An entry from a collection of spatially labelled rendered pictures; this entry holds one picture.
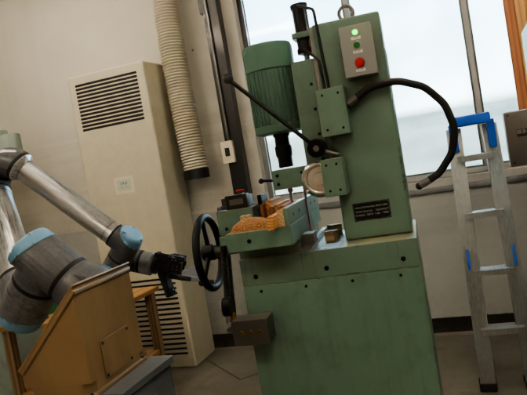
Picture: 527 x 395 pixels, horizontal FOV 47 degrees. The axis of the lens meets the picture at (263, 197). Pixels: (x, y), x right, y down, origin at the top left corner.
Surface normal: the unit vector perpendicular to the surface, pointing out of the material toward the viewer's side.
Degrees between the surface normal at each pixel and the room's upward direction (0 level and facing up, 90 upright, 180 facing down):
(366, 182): 90
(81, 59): 90
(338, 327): 90
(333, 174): 90
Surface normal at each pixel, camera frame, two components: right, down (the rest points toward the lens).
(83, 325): 0.95, -0.15
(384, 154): -0.23, 0.09
